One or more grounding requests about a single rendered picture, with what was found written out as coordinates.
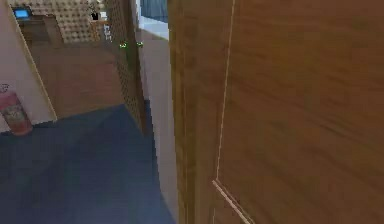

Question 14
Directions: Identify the light wooden chair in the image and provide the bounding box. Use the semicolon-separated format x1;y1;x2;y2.
89;19;111;42

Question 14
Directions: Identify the patterned brown room door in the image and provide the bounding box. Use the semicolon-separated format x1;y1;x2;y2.
105;0;148;136

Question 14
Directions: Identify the brown wooden room door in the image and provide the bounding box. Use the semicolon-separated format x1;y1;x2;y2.
167;0;384;224

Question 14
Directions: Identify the brown wooden desk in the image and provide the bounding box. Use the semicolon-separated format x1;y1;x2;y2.
17;14;65;48

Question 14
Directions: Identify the red fire extinguisher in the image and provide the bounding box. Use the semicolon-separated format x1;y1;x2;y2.
0;83;34;136

